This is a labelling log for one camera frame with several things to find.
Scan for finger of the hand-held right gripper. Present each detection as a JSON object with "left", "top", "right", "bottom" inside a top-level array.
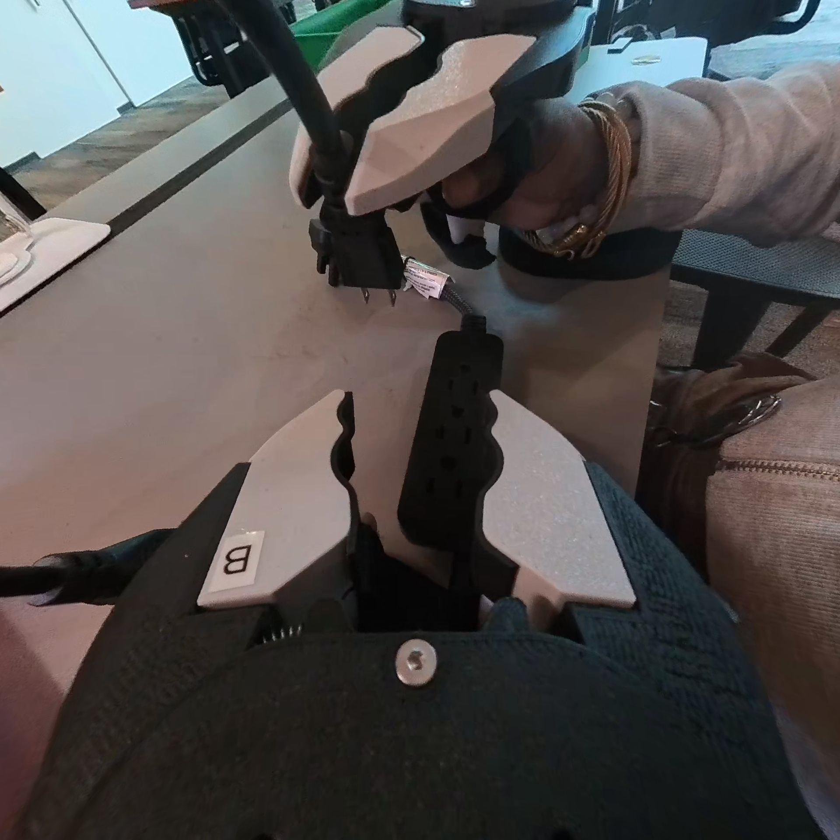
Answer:
[
  {"left": 343, "top": 33, "right": 539, "bottom": 219},
  {"left": 289, "top": 25, "right": 429, "bottom": 211}
]

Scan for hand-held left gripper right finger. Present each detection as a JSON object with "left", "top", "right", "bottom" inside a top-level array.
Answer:
[{"left": 481, "top": 388, "right": 637, "bottom": 610}]

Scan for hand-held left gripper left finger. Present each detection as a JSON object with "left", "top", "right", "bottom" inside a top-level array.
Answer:
[{"left": 196, "top": 388, "right": 362, "bottom": 613}]

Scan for black power cable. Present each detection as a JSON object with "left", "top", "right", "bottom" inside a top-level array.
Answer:
[{"left": 0, "top": 0, "right": 361, "bottom": 608}]

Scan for green plastic bin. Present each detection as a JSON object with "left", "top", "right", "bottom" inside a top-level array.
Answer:
[{"left": 287, "top": 0, "right": 411, "bottom": 74}]

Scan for black power plug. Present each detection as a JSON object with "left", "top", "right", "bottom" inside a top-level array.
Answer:
[{"left": 307, "top": 196, "right": 404, "bottom": 309}]

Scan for black power strip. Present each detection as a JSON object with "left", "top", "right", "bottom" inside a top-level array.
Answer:
[{"left": 395, "top": 328, "right": 506, "bottom": 551}]

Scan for person's right forearm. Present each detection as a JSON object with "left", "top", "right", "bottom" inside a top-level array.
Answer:
[{"left": 613, "top": 61, "right": 840, "bottom": 249}]

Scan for person's right hand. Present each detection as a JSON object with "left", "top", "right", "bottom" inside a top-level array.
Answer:
[{"left": 440, "top": 98, "right": 618, "bottom": 232}]

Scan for white side table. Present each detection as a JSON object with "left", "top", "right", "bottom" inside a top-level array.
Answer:
[{"left": 570, "top": 36, "right": 711, "bottom": 102}]

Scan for black office chair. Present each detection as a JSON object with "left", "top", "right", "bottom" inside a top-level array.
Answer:
[
  {"left": 591, "top": 0, "right": 829, "bottom": 42},
  {"left": 167, "top": 0, "right": 319, "bottom": 89}
]

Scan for metal keyring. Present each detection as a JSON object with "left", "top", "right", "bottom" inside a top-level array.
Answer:
[{"left": 655, "top": 392, "right": 786, "bottom": 450}]

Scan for grey office chair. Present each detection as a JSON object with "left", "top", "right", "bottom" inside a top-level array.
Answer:
[{"left": 668, "top": 225, "right": 840, "bottom": 374}]

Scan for white display stand base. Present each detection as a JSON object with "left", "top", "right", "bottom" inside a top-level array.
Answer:
[{"left": 0, "top": 167, "right": 112, "bottom": 315}]

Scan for gold bangle bracelets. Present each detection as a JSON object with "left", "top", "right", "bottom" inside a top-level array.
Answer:
[{"left": 576, "top": 94, "right": 637, "bottom": 193}]

